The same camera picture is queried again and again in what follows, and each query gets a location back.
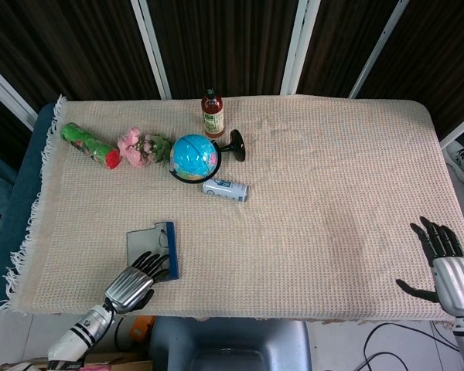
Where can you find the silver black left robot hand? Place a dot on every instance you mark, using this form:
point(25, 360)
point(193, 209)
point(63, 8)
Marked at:
point(129, 288)

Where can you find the beige waffle tablecloth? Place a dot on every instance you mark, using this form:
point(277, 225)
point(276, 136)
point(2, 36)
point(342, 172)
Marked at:
point(294, 239)

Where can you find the white and blue can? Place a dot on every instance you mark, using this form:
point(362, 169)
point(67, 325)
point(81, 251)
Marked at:
point(224, 189)

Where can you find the orange object under table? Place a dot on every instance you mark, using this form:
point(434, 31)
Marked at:
point(141, 330)

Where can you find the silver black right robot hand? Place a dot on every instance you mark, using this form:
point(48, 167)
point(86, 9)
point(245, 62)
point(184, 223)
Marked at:
point(454, 282)

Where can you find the white partition frame post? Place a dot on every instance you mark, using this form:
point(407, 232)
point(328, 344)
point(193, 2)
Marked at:
point(151, 46)
point(7, 87)
point(299, 46)
point(460, 133)
point(379, 50)

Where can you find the gray zippered pouch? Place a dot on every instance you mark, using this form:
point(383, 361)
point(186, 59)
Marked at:
point(139, 243)

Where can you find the green tube with red cap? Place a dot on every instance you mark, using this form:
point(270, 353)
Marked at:
point(87, 145)

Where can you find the brown bottle with green label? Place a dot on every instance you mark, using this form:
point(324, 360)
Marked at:
point(212, 116)

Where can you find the blue globe on black stand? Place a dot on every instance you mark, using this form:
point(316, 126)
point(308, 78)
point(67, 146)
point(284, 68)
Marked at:
point(191, 156)

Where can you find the pink artificial flower bouquet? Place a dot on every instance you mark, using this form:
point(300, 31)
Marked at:
point(133, 148)

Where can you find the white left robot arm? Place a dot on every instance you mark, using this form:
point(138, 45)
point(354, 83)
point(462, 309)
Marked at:
point(81, 332)

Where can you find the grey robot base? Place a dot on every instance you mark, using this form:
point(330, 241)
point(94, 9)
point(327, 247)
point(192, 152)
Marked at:
point(232, 344)

